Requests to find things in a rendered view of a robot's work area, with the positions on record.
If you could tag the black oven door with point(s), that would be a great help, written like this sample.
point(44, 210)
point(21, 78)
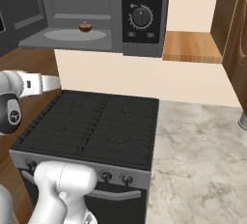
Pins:
point(122, 211)

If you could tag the wooden cupboard door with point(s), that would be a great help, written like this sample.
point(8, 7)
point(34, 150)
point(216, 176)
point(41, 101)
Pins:
point(236, 41)

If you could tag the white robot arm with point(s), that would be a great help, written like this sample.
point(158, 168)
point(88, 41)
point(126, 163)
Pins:
point(62, 182)

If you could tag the grey microwave oven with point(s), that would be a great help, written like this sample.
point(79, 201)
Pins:
point(141, 46)

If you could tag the grey metal object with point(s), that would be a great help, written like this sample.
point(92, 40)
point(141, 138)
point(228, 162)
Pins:
point(243, 121)

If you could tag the brown round pastry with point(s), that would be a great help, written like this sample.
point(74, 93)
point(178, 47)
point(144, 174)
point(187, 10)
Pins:
point(85, 26)

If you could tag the grey microwave turntable plate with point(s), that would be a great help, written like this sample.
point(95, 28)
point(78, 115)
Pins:
point(74, 35)

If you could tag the dark grey microwave door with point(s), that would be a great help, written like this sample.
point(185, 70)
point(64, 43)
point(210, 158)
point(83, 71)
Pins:
point(22, 5)

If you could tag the black stove with oven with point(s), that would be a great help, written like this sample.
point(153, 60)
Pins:
point(96, 125)

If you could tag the black stove knob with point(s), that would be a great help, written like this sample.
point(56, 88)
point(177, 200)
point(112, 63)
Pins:
point(31, 164)
point(126, 179)
point(106, 176)

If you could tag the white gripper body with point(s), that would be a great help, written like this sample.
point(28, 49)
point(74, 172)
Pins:
point(51, 82)

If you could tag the open wooden cupboard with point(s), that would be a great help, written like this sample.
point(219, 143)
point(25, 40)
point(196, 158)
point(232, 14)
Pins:
point(191, 46)

